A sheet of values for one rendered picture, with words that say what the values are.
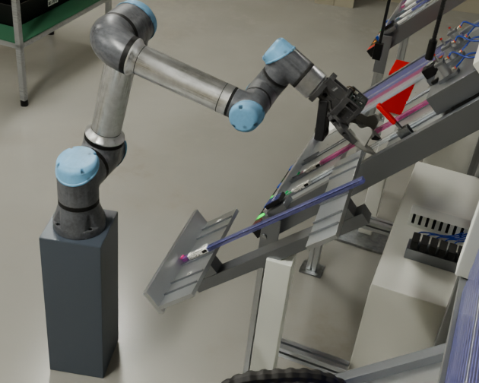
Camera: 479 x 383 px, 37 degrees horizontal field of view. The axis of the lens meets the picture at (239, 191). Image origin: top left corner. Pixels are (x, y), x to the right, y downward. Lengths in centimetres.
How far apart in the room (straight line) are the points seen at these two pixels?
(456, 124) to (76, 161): 100
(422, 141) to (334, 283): 128
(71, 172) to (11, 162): 151
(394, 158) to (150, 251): 143
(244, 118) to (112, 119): 48
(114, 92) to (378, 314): 93
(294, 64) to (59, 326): 111
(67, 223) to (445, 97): 107
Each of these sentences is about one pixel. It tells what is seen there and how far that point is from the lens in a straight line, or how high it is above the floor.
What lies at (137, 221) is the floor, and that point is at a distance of 304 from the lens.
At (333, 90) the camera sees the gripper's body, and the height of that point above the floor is 109.
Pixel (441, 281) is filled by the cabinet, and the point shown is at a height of 62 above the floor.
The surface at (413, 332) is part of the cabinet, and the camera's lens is 199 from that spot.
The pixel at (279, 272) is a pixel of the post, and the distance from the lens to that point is 163.
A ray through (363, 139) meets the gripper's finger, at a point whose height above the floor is 100.
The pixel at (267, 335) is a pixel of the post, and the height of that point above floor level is 58.
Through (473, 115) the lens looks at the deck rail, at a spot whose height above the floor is 116.
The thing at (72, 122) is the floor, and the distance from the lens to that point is 375.
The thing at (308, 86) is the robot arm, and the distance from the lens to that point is 174.
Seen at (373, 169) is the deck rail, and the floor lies 96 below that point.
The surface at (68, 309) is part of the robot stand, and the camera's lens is 224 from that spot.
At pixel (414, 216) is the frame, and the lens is 214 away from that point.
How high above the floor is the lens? 184
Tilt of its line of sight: 34 degrees down
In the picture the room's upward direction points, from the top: 7 degrees clockwise
